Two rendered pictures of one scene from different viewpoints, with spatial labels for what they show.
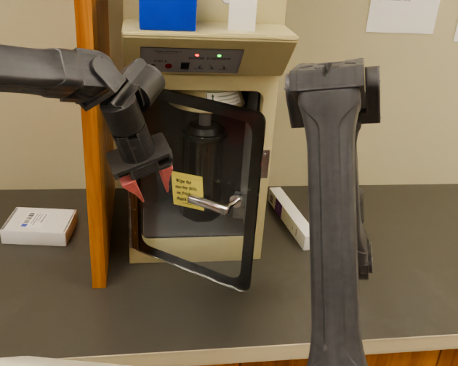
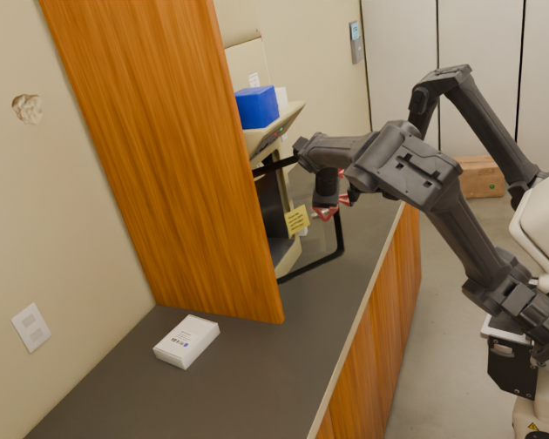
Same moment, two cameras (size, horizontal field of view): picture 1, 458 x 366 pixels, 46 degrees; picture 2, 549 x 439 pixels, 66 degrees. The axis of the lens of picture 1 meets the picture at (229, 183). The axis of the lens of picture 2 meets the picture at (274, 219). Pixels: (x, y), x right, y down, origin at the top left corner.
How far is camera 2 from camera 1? 1.07 m
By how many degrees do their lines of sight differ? 44
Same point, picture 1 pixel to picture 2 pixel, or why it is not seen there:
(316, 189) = (486, 114)
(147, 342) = (349, 307)
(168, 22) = (272, 117)
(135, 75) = not seen: hidden behind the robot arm
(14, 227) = (185, 350)
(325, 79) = (464, 74)
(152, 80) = not seen: hidden behind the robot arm
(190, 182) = (298, 212)
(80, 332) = (323, 334)
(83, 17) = (240, 135)
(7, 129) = (71, 313)
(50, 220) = (192, 329)
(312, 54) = not seen: hidden behind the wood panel
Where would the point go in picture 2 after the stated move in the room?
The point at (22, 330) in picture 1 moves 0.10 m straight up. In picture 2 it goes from (304, 363) to (298, 334)
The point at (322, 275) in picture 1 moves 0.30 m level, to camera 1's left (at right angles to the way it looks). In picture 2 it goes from (506, 141) to (478, 192)
